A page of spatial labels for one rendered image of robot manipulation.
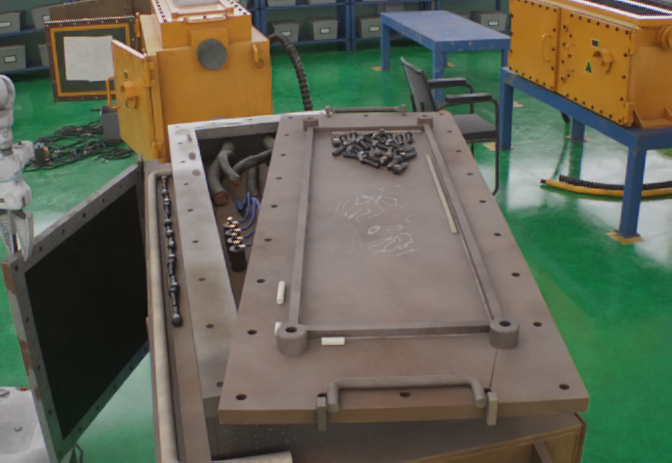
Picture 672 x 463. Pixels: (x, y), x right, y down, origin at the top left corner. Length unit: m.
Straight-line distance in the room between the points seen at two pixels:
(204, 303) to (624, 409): 2.37
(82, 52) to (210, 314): 4.34
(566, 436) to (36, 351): 1.21
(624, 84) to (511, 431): 3.67
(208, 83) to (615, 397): 2.40
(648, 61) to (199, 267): 3.81
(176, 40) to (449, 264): 2.86
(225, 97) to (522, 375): 3.14
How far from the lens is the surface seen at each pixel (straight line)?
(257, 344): 1.08
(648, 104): 4.90
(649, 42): 4.80
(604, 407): 3.33
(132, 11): 6.82
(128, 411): 3.32
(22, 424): 2.85
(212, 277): 1.31
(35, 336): 1.88
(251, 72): 3.98
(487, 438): 1.12
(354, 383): 0.97
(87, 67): 5.45
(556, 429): 1.15
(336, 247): 1.33
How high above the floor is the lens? 1.93
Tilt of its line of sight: 23 degrees down
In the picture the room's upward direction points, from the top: 2 degrees counter-clockwise
